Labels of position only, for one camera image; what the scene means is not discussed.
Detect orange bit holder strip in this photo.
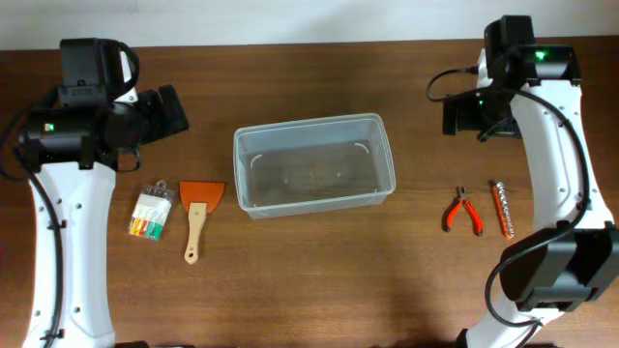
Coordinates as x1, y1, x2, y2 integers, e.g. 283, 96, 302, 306
491, 182, 515, 240

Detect red handled pliers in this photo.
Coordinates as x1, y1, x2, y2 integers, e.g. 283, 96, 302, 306
441, 186, 485, 237

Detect clear case of coloured bits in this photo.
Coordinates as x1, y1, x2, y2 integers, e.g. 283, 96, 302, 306
128, 180, 175, 241

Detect clear plastic storage box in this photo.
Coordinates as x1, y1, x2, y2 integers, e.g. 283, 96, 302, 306
233, 113, 397, 219

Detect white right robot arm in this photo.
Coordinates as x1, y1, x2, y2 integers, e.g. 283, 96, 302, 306
442, 15, 618, 348

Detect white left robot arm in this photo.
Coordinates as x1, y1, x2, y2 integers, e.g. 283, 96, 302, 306
15, 38, 189, 347

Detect white wrist camera, left arm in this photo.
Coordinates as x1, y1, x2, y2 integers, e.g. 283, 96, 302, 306
116, 50, 137, 103

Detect orange scraper with wooden handle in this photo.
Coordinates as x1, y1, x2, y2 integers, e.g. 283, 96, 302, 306
179, 181, 225, 264

